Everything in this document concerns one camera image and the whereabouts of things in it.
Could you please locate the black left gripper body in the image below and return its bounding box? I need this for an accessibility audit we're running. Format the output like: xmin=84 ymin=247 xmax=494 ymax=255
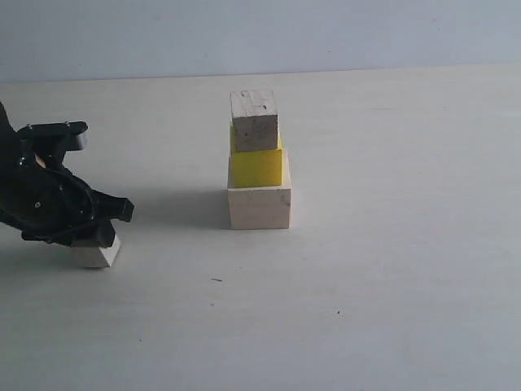
xmin=1 ymin=156 xmax=102 ymax=244

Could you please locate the small wooden cube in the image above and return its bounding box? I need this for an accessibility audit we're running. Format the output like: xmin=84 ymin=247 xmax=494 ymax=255
xmin=72 ymin=235 xmax=121 ymax=269

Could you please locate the large wooden cube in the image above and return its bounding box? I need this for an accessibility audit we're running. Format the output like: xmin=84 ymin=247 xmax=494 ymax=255
xmin=227 ymin=148 xmax=292 ymax=230

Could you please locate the yellow cube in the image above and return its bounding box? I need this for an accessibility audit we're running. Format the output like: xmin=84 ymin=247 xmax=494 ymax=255
xmin=229 ymin=122 xmax=283 ymax=188

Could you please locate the medium wooden cube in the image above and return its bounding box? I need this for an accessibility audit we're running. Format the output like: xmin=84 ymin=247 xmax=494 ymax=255
xmin=230 ymin=90 xmax=278 ymax=152

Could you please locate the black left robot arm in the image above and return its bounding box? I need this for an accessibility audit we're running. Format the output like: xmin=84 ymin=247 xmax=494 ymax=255
xmin=1 ymin=111 xmax=134 ymax=248

